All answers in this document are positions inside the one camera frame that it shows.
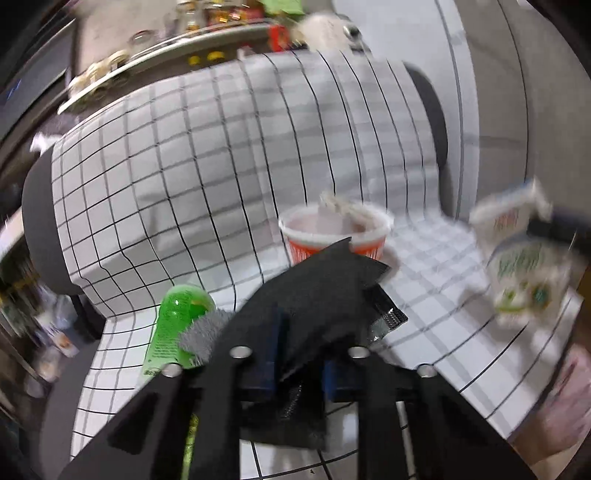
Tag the red white instant noodle cup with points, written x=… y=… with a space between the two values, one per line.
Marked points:
x=309 y=226

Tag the white grey-edged dish cloth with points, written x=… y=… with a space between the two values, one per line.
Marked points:
x=203 y=337

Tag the white refrigerator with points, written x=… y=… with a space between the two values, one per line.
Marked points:
x=485 y=92

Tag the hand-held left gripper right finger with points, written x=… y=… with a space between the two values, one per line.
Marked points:
x=332 y=381

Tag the dark sauce bottle yellow cap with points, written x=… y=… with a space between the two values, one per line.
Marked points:
x=194 y=60

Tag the metal wall shelf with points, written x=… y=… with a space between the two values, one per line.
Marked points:
x=184 y=46

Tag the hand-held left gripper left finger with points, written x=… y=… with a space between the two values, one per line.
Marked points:
x=263 y=369

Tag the black snack bag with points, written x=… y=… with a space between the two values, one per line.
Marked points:
x=314 y=295

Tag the green plastic basket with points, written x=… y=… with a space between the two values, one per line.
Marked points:
x=281 y=5

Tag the yellow seasoning bottle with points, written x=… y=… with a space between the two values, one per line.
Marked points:
x=215 y=57

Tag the white black-checked cloth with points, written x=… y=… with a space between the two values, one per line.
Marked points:
x=184 y=161

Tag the black range hood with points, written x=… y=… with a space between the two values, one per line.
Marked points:
x=27 y=69

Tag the white printed bucket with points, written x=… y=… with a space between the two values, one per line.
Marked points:
x=57 y=337

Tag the tall clear glass jar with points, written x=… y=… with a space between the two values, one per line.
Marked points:
x=143 y=38

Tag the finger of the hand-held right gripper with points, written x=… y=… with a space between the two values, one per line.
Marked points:
x=568 y=230

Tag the white green snack packet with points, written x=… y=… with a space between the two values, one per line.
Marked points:
x=526 y=277

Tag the crushed clear green-capped bottle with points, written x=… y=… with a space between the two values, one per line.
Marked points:
x=180 y=314

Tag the white-lidded glass jar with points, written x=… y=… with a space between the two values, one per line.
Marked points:
x=78 y=83
x=117 y=60
x=96 y=71

